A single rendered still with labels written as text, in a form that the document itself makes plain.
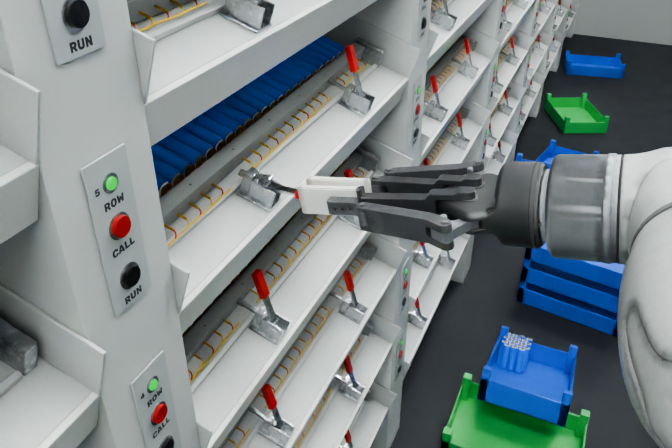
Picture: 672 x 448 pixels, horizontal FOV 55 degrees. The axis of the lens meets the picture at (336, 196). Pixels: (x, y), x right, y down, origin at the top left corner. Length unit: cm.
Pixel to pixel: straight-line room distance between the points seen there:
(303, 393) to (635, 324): 66
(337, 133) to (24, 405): 50
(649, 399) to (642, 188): 19
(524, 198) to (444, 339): 137
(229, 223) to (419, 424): 111
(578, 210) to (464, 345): 138
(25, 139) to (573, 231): 39
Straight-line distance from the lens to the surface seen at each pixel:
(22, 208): 42
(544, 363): 188
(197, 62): 53
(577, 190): 54
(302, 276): 88
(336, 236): 95
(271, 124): 76
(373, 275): 119
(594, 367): 192
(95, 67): 43
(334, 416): 120
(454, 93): 148
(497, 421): 172
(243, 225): 65
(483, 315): 199
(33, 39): 39
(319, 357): 103
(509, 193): 55
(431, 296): 175
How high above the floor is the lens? 129
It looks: 31 degrees down
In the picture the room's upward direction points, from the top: straight up
